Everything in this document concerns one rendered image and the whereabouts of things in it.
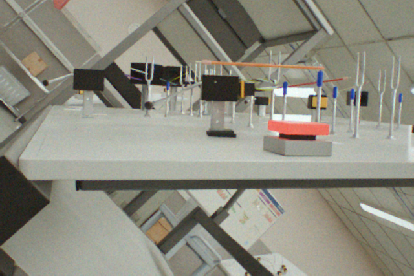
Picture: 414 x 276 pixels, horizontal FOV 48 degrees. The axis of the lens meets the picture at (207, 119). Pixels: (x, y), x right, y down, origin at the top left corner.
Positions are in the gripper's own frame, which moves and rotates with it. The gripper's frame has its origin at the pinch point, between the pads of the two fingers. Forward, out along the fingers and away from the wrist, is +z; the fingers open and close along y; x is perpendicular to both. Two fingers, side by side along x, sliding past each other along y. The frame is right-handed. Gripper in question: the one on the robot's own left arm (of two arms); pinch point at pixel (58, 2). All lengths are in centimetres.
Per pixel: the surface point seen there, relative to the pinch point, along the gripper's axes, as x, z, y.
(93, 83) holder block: -11.9, 13.2, -4.7
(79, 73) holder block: -8.6, 12.4, -4.6
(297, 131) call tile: -30, 12, -59
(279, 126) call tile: -29, 12, -57
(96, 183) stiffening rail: -14, 25, -48
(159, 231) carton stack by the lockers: -240, 213, 694
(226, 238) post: -63, 42, 20
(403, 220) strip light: -516, 44, 451
